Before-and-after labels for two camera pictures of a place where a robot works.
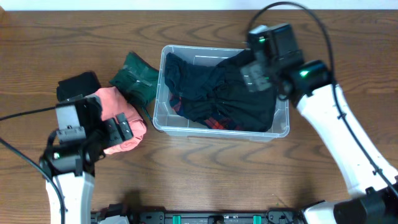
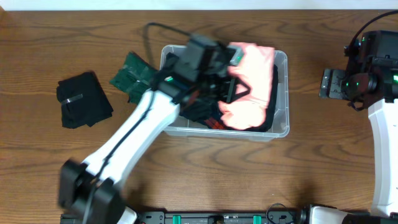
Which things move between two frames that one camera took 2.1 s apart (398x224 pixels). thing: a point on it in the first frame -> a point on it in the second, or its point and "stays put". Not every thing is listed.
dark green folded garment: (137, 79) stays put
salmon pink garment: (112, 103) -> (247, 112)
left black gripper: (114, 137) -> (232, 87)
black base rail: (279, 216) stays put
